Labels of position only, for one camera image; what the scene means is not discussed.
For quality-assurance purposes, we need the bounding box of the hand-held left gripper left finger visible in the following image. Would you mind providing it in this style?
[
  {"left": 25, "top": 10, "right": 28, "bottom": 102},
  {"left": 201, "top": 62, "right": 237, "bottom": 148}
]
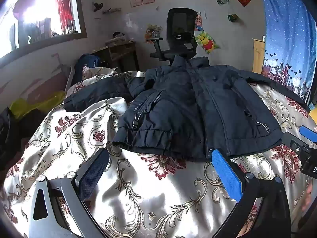
[{"left": 28, "top": 148, "right": 111, "bottom": 238}]

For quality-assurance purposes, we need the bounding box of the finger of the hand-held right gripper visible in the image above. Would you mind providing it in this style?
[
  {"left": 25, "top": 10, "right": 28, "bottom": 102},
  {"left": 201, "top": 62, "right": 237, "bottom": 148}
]
[{"left": 298, "top": 125, "right": 317, "bottom": 137}]

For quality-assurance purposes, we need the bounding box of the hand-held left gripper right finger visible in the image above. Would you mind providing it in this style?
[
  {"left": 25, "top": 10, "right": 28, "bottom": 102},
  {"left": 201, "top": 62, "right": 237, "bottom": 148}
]
[{"left": 210, "top": 148, "right": 291, "bottom": 238}]

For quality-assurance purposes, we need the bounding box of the navy blue padded jacket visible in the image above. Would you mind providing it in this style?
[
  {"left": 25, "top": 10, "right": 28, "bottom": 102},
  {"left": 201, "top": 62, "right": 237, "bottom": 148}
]
[{"left": 64, "top": 56, "right": 311, "bottom": 161}]

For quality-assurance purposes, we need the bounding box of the floral satin blanket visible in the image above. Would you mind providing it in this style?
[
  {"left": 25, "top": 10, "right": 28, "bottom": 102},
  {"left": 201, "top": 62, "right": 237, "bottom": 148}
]
[{"left": 0, "top": 66, "right": 317, "bottom": 238}]

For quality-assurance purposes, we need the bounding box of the yellow cloth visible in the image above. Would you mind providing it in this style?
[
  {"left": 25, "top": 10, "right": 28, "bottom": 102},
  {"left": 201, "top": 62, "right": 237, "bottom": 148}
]
[{"left": 10, "top": 91, "right": 66, "bottom": 119}]

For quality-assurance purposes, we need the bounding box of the light wooden cabinet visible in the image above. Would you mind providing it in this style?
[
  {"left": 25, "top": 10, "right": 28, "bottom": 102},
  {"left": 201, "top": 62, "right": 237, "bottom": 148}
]
[{"left": 253, "top": 38, "right": 266, "bottom": 74}]

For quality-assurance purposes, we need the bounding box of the black bag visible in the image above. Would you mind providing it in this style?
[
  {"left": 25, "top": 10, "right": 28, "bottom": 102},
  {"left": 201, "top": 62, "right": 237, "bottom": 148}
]
[{"left": 0, "top": 107, "right": 21, "bottom": 171}]

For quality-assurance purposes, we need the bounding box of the blue printed curtain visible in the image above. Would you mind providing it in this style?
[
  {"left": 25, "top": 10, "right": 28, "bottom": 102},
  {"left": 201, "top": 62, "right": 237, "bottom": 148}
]
[{"left": 258, "top": 0, "right": 317, "bottom": 105}]

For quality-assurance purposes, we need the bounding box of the blue backpack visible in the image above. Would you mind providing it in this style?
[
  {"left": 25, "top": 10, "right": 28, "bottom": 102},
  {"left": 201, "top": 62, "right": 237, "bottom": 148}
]
[{"left": 74, "top": 54, "right": 101, "bottom": 80}]

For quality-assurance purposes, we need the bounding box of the brown wooden desk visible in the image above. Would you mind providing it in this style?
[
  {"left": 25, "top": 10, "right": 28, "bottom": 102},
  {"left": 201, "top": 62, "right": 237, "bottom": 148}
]
[{"left": 93, "top": 41, "right": 139, "bottom": 72}]

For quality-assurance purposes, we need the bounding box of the black office chair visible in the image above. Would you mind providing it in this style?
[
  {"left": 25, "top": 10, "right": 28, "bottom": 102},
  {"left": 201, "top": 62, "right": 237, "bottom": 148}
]
[{"left": 146, "top": 8, "right": 199, "bottom": 61}]

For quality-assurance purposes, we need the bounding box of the red hanging ornament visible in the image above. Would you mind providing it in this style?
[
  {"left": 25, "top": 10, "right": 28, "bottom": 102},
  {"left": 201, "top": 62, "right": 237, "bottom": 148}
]
[{"left": 56, "top": 0, "right": 76, "bottom": 34}]

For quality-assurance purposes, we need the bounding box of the window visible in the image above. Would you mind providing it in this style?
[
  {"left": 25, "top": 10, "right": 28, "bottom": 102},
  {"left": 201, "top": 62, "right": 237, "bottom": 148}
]
[{"left": 0, "top": 0, "right": 88, "bottom": 60}]

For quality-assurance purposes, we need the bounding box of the yellow bear wall sticker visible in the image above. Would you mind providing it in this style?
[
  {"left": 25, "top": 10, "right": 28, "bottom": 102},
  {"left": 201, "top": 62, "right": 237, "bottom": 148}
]
[{"left": 195, "top": 30, "right": 220, "bottom": 54}]

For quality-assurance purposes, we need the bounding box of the flower wall sticker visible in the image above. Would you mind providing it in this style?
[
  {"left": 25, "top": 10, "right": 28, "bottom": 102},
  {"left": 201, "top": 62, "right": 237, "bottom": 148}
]
[{"left": 145, "top": 24, "right": 162, "bottom": 44}]

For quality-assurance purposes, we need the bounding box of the cartoon wall poster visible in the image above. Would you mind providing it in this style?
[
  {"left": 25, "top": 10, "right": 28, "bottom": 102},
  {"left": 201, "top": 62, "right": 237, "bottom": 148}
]
[{"left": 194, "top": 11, "right": 203, "bottom": 31}]

